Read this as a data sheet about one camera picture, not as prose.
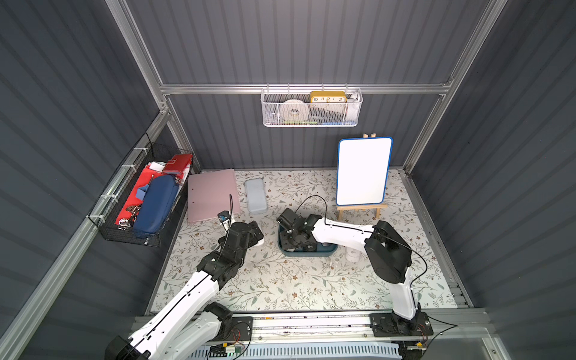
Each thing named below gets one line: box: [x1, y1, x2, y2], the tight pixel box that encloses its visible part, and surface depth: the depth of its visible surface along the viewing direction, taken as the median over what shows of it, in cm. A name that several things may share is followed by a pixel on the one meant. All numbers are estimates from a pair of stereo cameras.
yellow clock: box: [309, 90, 348, 103], surface depth 89 cm
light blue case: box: [244, 177, 268, 214], surface depth 111 cm
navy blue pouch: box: [132, 174, 179, 234], surface depth 70 cm
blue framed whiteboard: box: [336, 136, 394, 207], surface depth 90 cm
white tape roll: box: [279, 99, 309, 122], surface depth 85 cm
